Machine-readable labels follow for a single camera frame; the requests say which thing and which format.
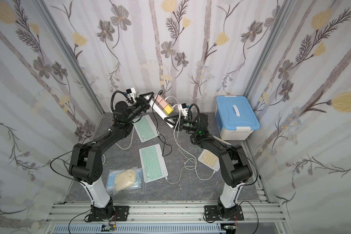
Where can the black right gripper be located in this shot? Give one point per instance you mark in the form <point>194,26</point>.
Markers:
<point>179,122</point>

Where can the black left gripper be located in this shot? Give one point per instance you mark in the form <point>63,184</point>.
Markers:
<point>140,103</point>

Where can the white power strip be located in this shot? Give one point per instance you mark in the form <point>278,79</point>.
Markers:
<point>158,110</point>

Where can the pink charger plug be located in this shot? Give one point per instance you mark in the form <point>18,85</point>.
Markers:
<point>158,98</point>
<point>163,104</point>

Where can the yellow charger plug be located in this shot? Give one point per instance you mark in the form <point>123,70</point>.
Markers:
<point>168,109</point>

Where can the blue lid storage box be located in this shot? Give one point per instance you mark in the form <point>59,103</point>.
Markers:
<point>235,117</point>

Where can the bagged blue masks and gloves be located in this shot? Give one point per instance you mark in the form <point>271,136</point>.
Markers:
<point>130,181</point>

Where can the far green wireless keyboard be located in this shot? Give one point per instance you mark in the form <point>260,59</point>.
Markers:
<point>145,128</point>

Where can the green wireless keyboard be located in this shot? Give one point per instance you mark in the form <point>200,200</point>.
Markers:
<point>145,128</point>
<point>153,164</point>

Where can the near green wireless keyboard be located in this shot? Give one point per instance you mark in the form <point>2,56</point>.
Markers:
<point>153,164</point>

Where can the yellow wireless keyboard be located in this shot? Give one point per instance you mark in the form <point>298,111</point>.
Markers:
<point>209,159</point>

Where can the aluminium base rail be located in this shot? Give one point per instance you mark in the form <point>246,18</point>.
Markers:
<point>166,217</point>

